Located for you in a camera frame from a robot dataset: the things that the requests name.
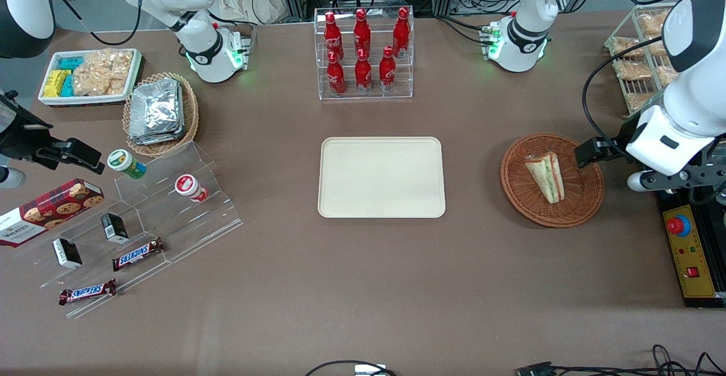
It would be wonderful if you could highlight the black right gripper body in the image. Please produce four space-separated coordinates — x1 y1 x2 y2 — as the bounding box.
0 90 56 159

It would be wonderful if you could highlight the triangular wrapped sandwich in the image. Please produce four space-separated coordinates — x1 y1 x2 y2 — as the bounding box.
524 151 566 205

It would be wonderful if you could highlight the round brown wicker basket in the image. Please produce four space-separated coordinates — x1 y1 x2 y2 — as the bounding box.
500 132 605 229

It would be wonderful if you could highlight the white rectangular snack tray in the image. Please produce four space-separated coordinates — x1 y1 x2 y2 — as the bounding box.
37 48 143 107

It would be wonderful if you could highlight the oval brown wicker basket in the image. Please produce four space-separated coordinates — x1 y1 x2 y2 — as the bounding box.
122 72 200 158

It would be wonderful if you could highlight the beige plastic tray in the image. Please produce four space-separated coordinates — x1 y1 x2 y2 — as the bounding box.
318 136 447 219

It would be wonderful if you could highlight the green lidded yogurt cup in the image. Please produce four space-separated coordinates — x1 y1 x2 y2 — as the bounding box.
107 149 147 181

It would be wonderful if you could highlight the red tartan cookie box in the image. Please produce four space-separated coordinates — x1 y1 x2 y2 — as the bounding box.
0 178 105 248

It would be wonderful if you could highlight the yellow snack packet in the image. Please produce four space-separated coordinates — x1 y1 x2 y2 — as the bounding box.
43 70 72 98

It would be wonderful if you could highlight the silver foil packet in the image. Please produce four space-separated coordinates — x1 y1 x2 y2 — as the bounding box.
131 78 183 133
128 120 186 146

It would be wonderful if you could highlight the small black box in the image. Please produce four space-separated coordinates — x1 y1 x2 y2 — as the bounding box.
52 238 84 270
100 213 130 245

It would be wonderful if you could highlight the clear bag of crackers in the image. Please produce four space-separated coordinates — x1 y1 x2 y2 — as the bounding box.
71 49 134 97

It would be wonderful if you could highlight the red emergency stop button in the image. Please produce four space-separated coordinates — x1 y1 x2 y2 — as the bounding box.
666 216 692 238

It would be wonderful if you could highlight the red lidded yogurt cup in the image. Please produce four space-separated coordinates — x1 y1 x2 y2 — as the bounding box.
174 174 209 203

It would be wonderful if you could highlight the brown Snickers bar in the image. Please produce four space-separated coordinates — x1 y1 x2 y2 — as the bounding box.
111 238 166 272
58 278 118 307

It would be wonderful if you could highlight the yellow black control box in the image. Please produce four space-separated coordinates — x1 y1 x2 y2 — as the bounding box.
657 191 726 309

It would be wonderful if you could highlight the clear acrylic step stand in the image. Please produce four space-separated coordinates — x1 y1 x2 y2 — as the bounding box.
11 141 245 319

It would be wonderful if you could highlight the red cola bottle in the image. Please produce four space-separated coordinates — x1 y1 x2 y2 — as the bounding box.
353 8 372 59
326 51 347 96
378 46 397 92
323 11 339 60
392 7 411 58
354 49 373 95

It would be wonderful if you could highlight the clear acrylic bottle rack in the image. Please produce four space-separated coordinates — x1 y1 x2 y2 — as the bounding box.
314 6 415 102

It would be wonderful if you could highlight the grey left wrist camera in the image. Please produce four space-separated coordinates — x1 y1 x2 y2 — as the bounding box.
627 169 718 193

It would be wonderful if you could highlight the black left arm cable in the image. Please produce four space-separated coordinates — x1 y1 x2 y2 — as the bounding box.
583 36 679 159

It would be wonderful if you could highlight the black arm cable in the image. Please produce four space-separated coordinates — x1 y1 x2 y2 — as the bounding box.
51 0 143 47
583 36 679 159

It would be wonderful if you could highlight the white wire rack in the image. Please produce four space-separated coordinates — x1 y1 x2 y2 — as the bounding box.
603 3 682 117

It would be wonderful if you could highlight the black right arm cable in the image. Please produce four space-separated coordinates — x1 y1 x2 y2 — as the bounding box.
51 0 143 47

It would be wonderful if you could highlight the black plug with cables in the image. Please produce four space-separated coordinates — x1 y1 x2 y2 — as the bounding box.
517 344 726 376

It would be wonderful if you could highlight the black looped table cable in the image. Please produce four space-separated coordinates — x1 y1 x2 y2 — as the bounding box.
304 360 398 376

